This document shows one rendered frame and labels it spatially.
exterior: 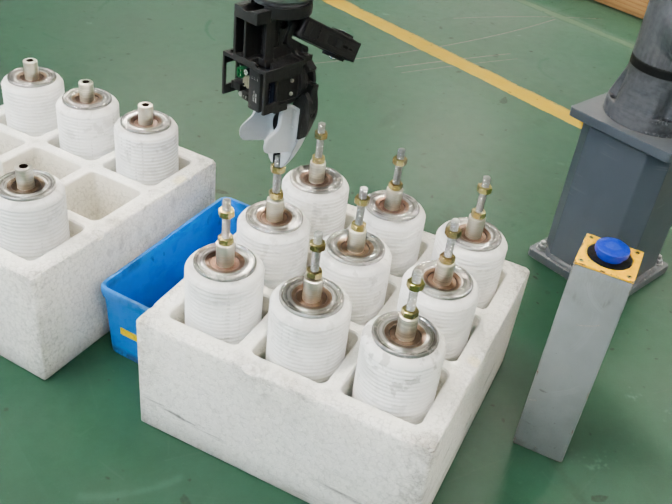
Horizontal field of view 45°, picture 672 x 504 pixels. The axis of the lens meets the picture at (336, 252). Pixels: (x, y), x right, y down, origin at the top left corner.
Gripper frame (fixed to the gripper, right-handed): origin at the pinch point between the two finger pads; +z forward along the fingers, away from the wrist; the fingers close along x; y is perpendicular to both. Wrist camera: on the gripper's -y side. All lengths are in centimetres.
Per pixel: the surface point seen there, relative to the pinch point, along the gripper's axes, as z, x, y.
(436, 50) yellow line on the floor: 35, -59, -119
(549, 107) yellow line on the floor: 35, -20, -115
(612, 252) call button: 1.6, 37.6, -16.7
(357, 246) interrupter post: 8.4, 12.2, -2.0
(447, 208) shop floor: 35, -8, -55
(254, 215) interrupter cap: 9.2, -1.7, 2.7
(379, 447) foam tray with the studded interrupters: 19.4, 29.9, 12.2
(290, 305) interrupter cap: 9.2, 14.3, 11.7
